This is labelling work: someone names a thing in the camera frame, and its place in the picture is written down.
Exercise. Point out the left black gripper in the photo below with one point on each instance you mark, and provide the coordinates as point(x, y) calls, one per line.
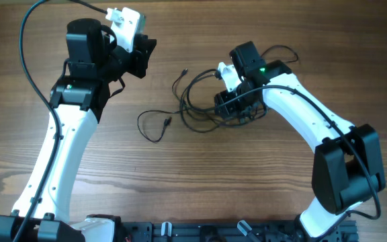
point(143, 54)

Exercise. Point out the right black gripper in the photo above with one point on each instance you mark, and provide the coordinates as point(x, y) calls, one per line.
point(223, 103)

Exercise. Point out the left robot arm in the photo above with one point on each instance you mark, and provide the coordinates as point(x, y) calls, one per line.
point(98, 55)

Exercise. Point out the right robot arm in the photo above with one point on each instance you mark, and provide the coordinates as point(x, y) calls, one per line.
point(348, 171)

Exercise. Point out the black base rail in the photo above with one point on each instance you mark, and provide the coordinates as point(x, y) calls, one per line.
point(279, 230)

